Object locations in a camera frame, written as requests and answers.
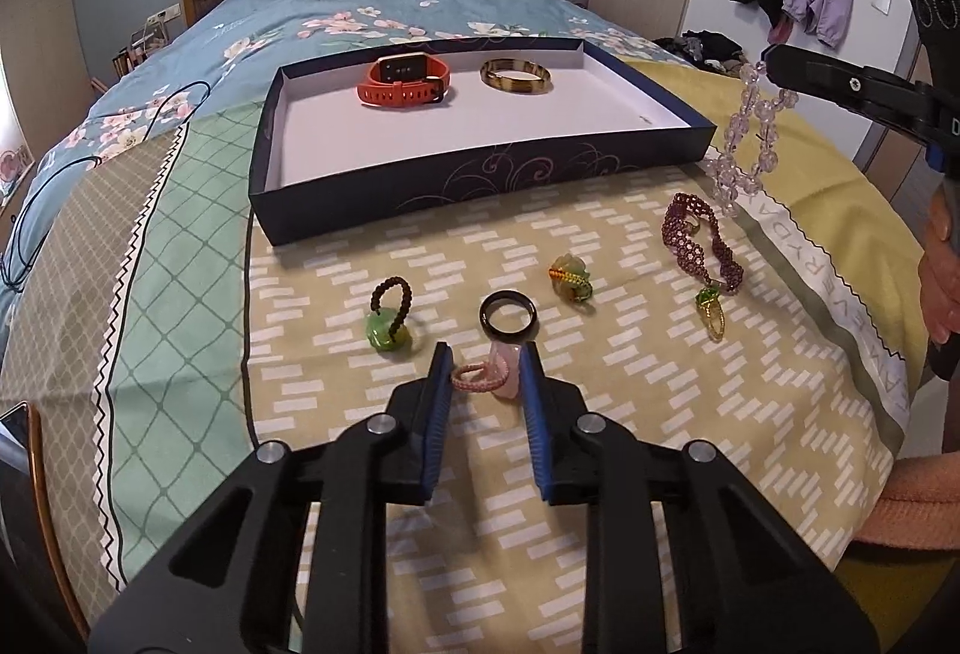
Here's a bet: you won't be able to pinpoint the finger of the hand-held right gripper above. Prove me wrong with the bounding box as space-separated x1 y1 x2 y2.
761 45 940 143

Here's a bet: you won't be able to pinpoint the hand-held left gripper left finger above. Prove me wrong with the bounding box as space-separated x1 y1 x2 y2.
88 340 455 654

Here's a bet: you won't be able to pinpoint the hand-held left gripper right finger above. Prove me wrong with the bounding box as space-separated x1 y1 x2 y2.
517 345 878 654

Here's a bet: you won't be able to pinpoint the pink stone pendant woven loop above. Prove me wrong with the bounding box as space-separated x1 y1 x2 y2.
450 343 527 401

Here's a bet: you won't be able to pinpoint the black ring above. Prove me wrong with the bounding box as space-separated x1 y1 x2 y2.
480 291 539 340

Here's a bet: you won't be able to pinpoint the green jade pendant brown beads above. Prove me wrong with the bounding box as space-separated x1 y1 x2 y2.
365 277 415 355

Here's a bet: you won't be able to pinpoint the clear crystal bead bracelet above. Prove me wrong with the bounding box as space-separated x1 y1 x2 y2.
703 61 797 216

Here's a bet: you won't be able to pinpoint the yellow green bead ring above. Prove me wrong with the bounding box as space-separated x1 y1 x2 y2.
547 254 595 304

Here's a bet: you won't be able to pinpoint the green leaf pendant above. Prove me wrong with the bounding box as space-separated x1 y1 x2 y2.
694 285 728 341

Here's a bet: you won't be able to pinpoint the purple beaded bracelet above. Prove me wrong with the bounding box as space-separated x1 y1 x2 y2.
661 193 745 295

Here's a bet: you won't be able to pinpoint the dark blue cardboard box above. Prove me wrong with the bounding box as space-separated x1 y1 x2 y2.
249 37 717 248

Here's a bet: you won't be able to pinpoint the person's right forearm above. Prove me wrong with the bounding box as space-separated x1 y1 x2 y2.
855 450 960 551

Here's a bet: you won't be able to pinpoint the person's right hand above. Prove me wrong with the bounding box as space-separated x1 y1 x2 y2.
919 190 960 347

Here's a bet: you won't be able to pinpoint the grey framed door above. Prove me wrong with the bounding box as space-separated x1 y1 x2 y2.
855 0 960 235

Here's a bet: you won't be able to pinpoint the pile of clothes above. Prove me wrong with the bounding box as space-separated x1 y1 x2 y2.
651 30 751 77

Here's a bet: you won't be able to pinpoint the amber bangle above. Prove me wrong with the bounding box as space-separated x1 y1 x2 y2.
480 58 554 97

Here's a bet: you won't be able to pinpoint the red smartwatch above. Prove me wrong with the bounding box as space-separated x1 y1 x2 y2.
356 54 452 107

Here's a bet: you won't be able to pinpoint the phone with orange case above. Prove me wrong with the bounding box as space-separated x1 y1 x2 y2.
0 401 87 632

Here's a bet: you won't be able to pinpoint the blue floral duvet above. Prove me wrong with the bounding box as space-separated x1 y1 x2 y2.
0 0 680 355

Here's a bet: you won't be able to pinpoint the cluttered bedside table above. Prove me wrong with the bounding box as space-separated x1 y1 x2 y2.
112 20 177 74

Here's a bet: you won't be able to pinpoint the black cable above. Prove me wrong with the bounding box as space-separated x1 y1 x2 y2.
0 80 211 295

